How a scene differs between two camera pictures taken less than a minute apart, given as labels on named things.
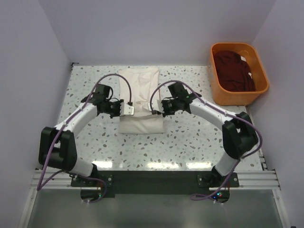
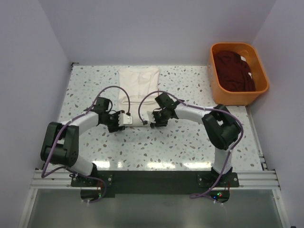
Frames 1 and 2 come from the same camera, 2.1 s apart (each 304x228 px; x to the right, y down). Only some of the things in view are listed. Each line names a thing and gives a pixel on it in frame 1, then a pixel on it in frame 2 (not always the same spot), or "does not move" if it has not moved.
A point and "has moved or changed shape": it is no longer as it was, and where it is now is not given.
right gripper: x=163 y=107 → x=157 y=118
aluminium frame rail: x=264 y=180 does not move
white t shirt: x=141 y=81 has moved or changed shape
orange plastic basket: x=237 y=75 does not move
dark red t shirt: x=232 y=72 does not move
